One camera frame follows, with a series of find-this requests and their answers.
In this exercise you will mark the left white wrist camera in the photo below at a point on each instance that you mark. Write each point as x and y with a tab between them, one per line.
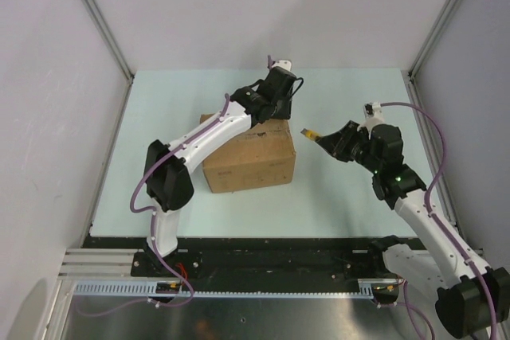
284	64

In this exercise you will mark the right aluminium side rail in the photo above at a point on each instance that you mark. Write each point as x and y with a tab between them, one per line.
433	149

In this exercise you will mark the brown cardboard express box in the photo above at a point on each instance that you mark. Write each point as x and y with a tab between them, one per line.
261	157

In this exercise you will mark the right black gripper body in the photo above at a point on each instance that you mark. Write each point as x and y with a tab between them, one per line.
360	146

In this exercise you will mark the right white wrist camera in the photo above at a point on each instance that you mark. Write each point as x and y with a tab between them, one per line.
373	115

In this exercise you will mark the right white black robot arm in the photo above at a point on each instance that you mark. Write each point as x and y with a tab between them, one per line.
469	295

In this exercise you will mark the aluminium frame post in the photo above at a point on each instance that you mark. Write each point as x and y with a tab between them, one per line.
98	19
439	26

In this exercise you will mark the yellow utility knife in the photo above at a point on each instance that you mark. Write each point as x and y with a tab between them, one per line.
310	134

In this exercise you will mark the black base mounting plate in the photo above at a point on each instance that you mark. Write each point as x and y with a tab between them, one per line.
267	264

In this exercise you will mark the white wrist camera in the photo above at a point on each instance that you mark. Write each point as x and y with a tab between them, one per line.
284	64
373	115

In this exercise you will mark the right aluminium frame post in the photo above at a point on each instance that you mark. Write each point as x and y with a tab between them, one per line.
439	26

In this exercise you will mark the left aluminium frame post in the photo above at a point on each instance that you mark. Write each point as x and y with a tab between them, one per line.
98	19

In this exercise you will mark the white slotted cable duct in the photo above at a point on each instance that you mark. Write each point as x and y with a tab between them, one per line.
163	289

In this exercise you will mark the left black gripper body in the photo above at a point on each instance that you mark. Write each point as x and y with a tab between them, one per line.
284	108

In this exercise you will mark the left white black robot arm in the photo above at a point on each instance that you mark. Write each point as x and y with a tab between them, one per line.
166	185

